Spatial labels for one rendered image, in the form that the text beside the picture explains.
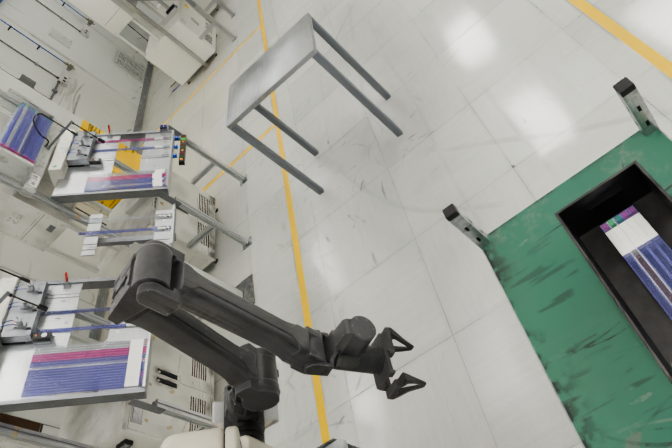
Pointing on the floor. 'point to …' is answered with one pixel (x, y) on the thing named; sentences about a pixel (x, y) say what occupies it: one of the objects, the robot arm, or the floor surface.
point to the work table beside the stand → (278, 72)
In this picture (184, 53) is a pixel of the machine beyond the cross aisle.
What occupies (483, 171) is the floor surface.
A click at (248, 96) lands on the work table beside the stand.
